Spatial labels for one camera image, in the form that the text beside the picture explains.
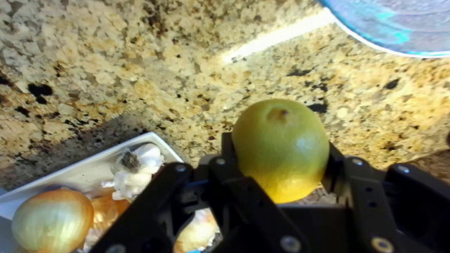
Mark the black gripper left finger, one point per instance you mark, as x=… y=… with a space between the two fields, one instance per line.
x=234 y=220

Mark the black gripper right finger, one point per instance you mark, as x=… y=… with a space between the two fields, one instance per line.
x=399 y=211

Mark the lemon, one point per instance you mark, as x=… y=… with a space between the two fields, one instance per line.
x=282 y=145

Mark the clear glass bowl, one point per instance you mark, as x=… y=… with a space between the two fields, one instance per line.
x=399 y=23

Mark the orange brown onion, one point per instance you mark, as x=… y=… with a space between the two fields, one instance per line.
x=108 y=211

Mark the white rectangular plate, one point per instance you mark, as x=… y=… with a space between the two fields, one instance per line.
x=79 y=171

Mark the large pale onion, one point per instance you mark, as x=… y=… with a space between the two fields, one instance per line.
x=51 y=220

